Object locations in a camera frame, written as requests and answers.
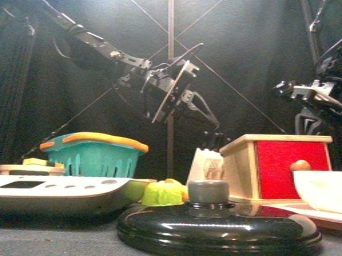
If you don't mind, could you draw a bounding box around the red front drawer with knob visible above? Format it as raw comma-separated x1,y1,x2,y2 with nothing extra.
254,139,334,201

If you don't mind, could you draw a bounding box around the wooden box housing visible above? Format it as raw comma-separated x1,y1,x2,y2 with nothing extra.
219,133,334,204

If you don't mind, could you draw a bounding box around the teal basket with orange rim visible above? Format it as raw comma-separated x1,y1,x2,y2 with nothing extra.
39,131,151,179

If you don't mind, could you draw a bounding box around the yellow toy piece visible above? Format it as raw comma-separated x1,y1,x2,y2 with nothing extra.
21,157,49,167

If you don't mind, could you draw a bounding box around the white toy carton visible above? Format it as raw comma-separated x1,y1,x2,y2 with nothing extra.
186,147,226,188

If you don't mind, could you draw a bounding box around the white bowl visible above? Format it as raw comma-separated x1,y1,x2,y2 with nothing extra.
291,169,342,214

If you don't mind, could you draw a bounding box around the yellow green toy food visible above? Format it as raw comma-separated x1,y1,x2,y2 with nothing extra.
140,178,190,208

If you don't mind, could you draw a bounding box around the black lid with grey knob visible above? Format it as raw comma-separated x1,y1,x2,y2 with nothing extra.
116,179,323,256

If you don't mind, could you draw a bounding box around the white toy tablet device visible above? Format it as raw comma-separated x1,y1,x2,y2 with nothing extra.
0,174,151,215

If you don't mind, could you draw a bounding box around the vertical metal frame pole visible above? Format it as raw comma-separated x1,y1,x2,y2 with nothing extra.
166,0,176,179

